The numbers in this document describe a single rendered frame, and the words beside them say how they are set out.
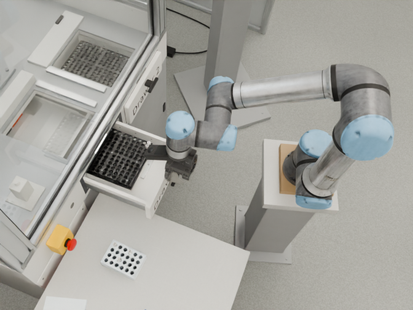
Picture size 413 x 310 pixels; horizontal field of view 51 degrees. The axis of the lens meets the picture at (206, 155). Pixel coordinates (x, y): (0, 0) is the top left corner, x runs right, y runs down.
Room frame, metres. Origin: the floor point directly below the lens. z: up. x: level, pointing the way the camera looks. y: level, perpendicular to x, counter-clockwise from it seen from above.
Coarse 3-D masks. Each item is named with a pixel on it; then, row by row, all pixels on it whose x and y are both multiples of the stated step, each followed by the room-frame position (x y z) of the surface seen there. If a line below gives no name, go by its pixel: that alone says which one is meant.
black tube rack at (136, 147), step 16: (112, 128) 0.77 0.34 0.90; (112, 144) 0.70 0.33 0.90; (128, 144) 0.71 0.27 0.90; (144, 144) 0.72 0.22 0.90; (96, 160) 0.63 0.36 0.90; (112, 160) 0.66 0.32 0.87; (128, 160) 0.65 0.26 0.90; (144, 160) 0.68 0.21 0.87; (96, 176) 0.59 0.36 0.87; (112, 176) 0.58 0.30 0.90; (128, 176) 0.59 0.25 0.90
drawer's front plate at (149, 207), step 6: (162, 174) 0.61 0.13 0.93; (162, 180) 0.58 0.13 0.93; (156, 186) 0.56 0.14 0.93; (162, 186) 0.58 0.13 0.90; (156, 192) 0.54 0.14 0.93; (150, 198) 0.52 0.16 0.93; (156, 198) 0.53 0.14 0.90; (150, 204) 0.50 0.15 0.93; (156, 204) 0.53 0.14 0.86; (150, 210) 0.48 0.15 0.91; (150, 216) 0.48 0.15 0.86
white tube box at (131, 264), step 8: (112, 240) 0.40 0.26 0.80; (112, 248) 0.37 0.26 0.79; (120, 248) 0.38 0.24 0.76; (128, 248) 0.38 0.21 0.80; (104, 256) 0.34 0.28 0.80; (112, 256) 0.35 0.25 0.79; (120, 256) 0.35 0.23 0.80; (128, 256) 0.36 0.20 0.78; (136, 256) 0.36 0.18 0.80; (144, 256) 0.36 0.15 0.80; (104, 264) 0.32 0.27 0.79; (112, 264) 0.32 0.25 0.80; (120, 264) 0.32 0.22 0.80; (128, 264) 0.33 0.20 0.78; (136, 264) 0.33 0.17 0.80; (120, 272) 0.30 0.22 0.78; (128, 272) 0.30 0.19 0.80; (136, 272) 0.31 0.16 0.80
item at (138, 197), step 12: (120, 132) 0.79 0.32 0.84; (132, 132) 0.78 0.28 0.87; (144, 132) 0.77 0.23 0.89; (156, 144) 0.76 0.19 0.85; (156, 168) 0.67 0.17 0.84; (84, 180) 0.56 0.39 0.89; (96, 180) 0.59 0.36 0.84; (144, 180) 0.61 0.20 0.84; (156, 180) 0.62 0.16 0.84; (108, 192) 0.54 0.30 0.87; (120, 192) 0.53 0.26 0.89; (132, 192) 0.56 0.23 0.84; (144, 192) 0.57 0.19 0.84; (132, 204) 0.51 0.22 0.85; (144, 204) 0.51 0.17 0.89
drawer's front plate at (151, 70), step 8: (160, 56) 1.11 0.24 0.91; (152, 64) 1.05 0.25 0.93; (160, 64) 1.11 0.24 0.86; (144, 72) 1.01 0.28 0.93; (152, 72) 1.04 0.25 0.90; (144, 80) 0.97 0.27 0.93; (136, 88) 0.93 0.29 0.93; (144, 88) 0.97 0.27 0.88; (136, 96) 0.91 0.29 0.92; (144, 96) 0.96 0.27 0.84; (128, 104) 0.86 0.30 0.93; (136, 104) 0.90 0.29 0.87; (128, 112) 0.84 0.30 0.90; (136, 112) 0.89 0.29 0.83; (128, 120) 0.84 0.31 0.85
